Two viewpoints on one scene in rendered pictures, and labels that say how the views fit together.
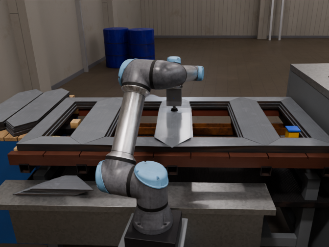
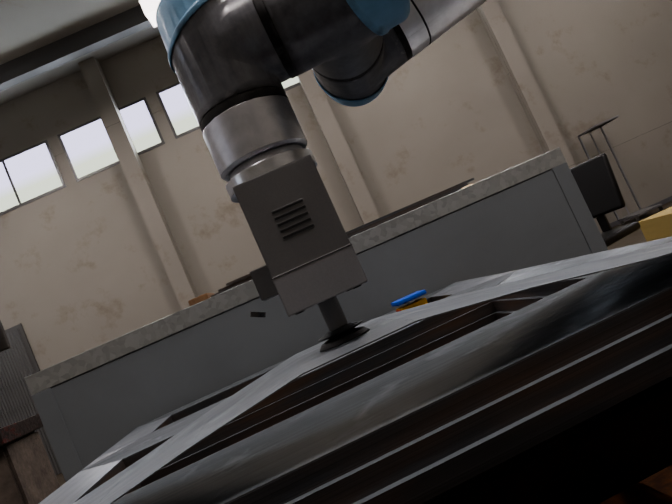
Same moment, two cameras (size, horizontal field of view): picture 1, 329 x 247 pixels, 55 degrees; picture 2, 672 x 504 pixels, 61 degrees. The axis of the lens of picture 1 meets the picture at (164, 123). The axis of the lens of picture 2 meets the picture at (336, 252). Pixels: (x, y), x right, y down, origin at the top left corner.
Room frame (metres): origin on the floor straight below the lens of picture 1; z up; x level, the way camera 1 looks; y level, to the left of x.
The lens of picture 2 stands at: (1.79, 0.39, 0.95)
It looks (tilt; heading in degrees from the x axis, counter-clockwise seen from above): 4 degrees up; 258
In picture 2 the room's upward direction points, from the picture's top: 24 degrees counter-clockwise
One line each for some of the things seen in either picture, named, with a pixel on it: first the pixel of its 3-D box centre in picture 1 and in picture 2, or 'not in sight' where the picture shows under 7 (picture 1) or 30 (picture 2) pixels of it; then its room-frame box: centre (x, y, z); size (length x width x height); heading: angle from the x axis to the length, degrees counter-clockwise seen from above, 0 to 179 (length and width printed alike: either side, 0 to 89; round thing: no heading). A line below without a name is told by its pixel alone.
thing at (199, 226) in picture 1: (133, 217); not in sight; (1.32, 0.17, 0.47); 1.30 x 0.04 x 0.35; 86
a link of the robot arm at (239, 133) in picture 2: not in sight; (258, 145); (1.72, -0.06, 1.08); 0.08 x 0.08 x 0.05
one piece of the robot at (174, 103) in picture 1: (175, 94); (284, 239); (1.73, -0.06, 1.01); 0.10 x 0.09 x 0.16; 173
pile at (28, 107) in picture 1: (27, 108); not in sight; (2.06, 0.94, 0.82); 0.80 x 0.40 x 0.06; 176
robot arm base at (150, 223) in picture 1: (152, 210); not in sight; (0.96, 0.05, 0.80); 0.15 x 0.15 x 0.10
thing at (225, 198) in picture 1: (129, 196); not in sight; (1.24, 0.17, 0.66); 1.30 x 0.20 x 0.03; 86
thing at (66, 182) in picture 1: (57, 185); not in sight; (1.30, 0.52, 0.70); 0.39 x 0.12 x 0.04; 86
